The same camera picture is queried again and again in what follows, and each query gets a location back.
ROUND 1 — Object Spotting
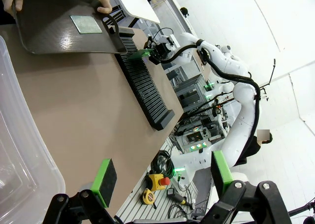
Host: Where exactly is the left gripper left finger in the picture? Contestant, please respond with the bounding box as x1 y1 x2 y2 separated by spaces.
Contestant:
49 158 118 224

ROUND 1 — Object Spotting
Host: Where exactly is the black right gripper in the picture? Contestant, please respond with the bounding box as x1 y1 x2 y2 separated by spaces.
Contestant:
147 36 172 65

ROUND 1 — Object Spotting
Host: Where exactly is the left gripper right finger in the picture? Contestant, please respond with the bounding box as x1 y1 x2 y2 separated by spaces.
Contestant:
206 150 293 224

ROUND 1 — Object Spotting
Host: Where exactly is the green printed circuit board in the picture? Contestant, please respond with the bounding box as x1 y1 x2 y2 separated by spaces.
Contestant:
69 15 103 34
127 48 155 61

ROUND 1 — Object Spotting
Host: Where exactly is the black serving tray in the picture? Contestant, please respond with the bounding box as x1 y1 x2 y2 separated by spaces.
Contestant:
13 0 128 55

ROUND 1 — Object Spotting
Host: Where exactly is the person's left hand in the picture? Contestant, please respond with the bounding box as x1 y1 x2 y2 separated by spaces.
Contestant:
96 0 113 14

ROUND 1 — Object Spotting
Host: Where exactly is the black slotted PCB rack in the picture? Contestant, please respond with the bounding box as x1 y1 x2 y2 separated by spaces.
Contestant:
114 27 176 132

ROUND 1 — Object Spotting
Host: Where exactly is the seated person in black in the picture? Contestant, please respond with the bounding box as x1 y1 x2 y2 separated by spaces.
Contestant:
236 129 274 166

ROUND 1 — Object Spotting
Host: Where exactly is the yellow tape measure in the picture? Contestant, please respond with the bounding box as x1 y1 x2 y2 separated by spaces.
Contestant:
140 188 156 209

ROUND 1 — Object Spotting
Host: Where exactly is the black yellow power screwdriver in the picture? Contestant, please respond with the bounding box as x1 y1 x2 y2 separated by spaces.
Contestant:
167 188 195 210

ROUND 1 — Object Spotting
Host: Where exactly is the white table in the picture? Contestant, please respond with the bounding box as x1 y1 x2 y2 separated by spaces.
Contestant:
115 0 161 25

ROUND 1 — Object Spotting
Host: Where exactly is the yellow emergency stop button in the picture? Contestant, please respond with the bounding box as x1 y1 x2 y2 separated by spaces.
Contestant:
147 173 171 192

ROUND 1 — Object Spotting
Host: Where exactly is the grey equipment cabinet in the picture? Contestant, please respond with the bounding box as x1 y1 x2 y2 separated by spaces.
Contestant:
169 71 232 153

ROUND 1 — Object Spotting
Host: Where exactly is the clear plastic storage box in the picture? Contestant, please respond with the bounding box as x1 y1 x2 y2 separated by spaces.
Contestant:
0 35 66 224

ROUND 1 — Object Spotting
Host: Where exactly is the black thin pole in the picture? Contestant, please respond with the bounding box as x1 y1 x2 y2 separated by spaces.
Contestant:
267 58 277 87

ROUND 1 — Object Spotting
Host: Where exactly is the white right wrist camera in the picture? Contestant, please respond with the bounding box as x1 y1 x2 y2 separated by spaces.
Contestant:
159 34 178 48

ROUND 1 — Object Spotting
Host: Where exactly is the coiled black green cable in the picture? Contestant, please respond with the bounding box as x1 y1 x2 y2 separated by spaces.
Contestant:
149 150 176 178

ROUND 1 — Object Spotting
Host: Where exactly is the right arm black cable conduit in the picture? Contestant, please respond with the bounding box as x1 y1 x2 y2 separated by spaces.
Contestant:
169 39 262 160

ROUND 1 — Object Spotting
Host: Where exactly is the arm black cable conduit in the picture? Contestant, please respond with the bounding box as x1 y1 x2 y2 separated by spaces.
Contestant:
287 196 315 224
169 39 262 160

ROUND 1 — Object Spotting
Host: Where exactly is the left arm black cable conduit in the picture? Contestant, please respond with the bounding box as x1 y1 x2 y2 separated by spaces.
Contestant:
287 196 315 224

